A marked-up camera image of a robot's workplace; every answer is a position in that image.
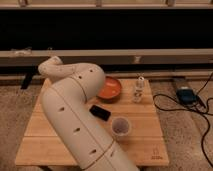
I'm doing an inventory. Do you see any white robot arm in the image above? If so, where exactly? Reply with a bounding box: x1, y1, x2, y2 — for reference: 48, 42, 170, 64
38, 56, 139, 171

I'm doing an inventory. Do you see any orange bowl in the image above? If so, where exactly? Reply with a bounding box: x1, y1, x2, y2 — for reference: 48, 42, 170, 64
98, 76, 122, 100

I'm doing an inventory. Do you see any black rectangular block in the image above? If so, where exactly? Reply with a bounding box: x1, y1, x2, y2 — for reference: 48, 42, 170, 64
90, 105, 111, 121

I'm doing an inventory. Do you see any clear plastic bottle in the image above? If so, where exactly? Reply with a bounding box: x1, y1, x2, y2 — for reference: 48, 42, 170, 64
133, 76, 145, 103

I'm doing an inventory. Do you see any clear plastic cup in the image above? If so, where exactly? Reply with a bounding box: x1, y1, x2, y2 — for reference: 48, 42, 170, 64
111, 117, 131, 137

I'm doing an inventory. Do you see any wooden table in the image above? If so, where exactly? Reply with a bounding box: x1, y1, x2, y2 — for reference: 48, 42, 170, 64
15, 79, 169, 166

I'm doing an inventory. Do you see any blue power adapter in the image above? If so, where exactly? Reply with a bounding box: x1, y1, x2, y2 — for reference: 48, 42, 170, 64
176, 89, 197, 105

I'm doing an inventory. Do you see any long grey bench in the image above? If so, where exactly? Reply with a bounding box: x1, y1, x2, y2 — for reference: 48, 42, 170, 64
0, 48, 213, 67

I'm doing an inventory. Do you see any black cable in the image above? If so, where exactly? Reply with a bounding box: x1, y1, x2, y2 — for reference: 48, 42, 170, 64
152, 71, 213, 168

